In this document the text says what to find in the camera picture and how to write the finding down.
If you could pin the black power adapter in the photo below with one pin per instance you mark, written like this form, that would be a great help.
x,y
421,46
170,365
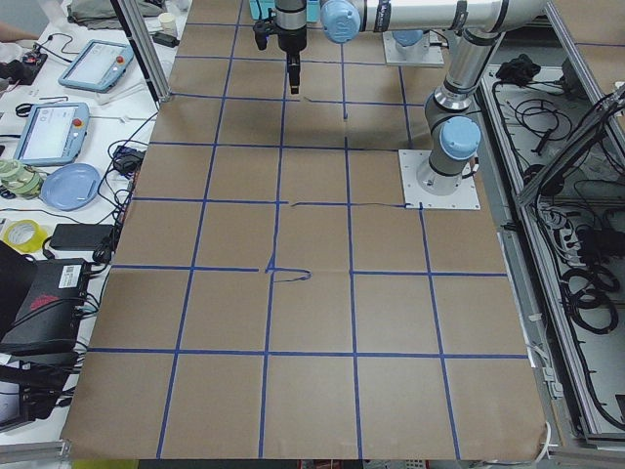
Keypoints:
x,y
79,237

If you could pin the teach pendant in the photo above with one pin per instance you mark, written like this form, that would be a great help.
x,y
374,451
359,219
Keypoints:
x,y
98,67
53,134

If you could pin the teal plastic bin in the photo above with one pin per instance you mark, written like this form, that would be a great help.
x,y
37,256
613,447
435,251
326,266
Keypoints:
x,y
260,9

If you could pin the black red computer box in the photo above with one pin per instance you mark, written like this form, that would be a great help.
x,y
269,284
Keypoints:
x,y
39,303

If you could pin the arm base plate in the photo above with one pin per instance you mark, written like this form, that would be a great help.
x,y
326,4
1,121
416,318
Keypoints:
x,y
413,48
423,188

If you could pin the near teach pendant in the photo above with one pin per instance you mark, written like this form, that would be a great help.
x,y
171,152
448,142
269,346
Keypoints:
x,y
53,134

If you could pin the yellow tape roll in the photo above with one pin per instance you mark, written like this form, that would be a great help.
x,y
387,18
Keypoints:
x,y
26,236

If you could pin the far teach pendant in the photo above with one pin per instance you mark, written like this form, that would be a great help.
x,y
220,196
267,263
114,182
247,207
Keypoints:
x,y
98,67

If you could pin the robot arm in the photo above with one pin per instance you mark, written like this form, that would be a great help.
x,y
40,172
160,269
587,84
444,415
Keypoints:
x,y
472,31

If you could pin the aluminium frame post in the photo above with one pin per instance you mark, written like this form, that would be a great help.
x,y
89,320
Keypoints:
x,y
134,26

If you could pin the blue plate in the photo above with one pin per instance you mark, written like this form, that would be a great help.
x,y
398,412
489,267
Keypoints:
x,y
71,187

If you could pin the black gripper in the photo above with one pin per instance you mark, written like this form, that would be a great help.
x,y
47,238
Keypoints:
x,y
292,42

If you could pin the paper cup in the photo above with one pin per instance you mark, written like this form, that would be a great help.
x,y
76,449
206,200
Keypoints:
x,y
168,24

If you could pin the green tape rolls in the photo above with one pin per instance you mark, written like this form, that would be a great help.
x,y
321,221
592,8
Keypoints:
x,y
19,179

